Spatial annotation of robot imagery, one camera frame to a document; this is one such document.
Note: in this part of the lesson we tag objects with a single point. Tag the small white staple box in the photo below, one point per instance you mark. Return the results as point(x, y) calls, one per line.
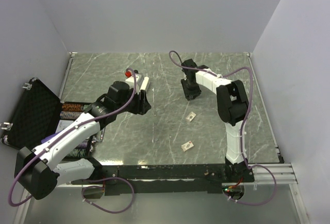
point(190, 117)

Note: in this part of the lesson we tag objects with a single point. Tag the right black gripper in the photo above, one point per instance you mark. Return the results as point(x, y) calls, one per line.
point(196, 93)

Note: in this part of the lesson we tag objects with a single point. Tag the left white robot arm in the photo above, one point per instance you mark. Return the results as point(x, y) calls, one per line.
point(40, 170)

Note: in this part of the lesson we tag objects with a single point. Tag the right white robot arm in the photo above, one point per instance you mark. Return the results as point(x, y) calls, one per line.
point(232, 106)

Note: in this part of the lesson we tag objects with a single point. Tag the white stapler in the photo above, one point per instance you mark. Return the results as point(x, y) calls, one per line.
point(145, 84)

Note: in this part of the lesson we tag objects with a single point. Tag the black foam-lined case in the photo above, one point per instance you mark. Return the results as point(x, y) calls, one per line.
point(37, 115)

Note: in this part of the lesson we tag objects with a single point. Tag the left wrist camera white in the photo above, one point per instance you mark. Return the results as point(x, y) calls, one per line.
point(130, 78)

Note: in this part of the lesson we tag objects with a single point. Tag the staple box with red mark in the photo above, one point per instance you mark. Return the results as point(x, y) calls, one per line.
point(186, 146)

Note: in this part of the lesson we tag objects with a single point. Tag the blue black stapler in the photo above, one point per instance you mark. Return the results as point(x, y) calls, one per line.
point(139, 79)

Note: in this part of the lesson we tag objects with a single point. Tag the orange patterned tape roll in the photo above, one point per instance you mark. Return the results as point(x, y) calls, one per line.
point(76, 107)

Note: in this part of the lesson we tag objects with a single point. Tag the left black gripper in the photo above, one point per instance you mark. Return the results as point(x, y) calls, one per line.
point(142, 105)

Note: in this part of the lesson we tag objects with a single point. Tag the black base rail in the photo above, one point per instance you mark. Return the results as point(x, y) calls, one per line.
point(169, 178)

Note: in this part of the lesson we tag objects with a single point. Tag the silver case handle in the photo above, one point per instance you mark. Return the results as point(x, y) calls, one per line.
point(99, 136)

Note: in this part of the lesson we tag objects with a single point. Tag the purple pen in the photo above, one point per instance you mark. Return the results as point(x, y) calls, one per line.
point(47, 138)

